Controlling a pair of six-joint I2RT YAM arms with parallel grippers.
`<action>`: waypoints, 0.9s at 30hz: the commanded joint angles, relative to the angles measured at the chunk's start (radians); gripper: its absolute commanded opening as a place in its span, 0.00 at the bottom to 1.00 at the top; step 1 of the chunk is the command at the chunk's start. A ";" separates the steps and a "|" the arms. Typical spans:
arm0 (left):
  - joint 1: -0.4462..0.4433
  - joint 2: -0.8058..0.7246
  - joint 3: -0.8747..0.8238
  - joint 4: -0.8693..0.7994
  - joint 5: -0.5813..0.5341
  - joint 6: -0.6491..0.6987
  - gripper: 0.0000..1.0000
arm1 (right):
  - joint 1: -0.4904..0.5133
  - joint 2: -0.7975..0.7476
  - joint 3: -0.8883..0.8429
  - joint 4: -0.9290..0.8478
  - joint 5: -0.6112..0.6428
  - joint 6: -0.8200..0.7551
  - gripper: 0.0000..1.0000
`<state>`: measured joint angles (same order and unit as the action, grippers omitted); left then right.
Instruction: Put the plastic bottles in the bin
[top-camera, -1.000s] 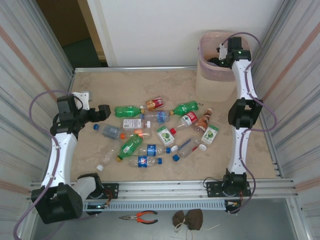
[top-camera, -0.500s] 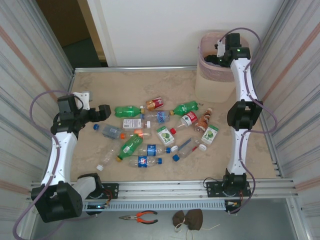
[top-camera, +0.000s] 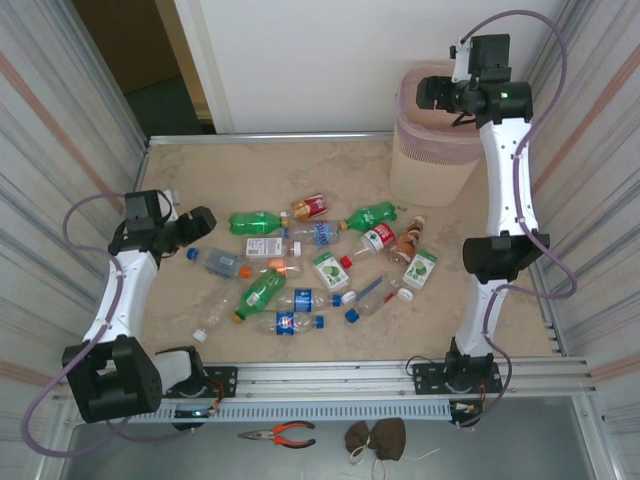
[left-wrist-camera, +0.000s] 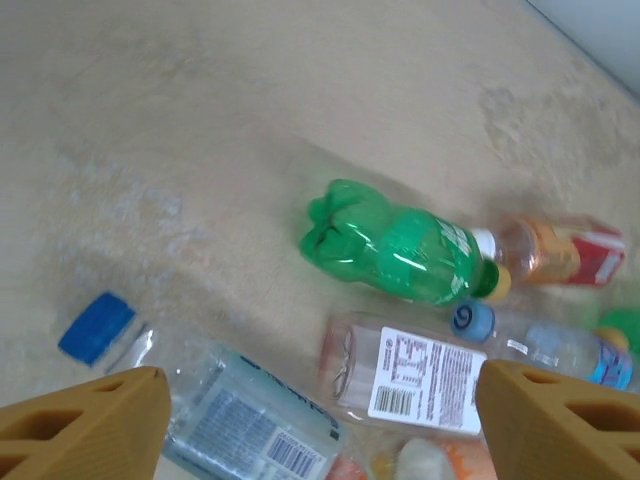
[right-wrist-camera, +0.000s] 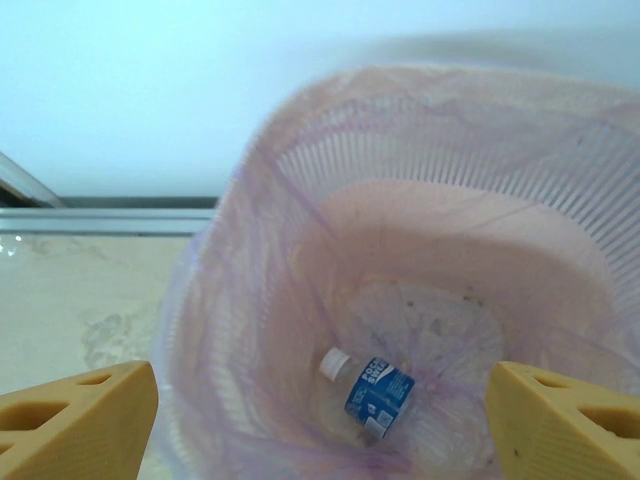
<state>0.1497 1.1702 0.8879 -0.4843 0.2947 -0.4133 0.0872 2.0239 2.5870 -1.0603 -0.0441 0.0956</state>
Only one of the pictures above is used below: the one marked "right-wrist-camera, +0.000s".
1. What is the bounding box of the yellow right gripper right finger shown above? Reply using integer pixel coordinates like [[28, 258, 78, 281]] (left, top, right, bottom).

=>
[[485, 361, 640, 480]]

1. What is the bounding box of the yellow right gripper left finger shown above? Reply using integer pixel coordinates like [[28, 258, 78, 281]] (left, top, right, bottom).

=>
[[0, 361, 160, 480]]

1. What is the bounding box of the clear bottle dark blue label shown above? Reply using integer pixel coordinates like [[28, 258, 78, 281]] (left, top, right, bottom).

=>
[[318, 347, 417, 441]]

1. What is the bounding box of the cream slatted waste bin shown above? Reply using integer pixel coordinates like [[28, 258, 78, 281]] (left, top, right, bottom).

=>
[[149, 64, 640, 480]]

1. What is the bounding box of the translucent purple bin liner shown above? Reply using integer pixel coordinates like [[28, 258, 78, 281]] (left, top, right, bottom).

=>
[[149, 64, 640, 480]]

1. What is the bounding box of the aluminium table edge frame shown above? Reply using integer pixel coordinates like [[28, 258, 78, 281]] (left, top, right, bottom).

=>
[[0, 195, 221, 237]]

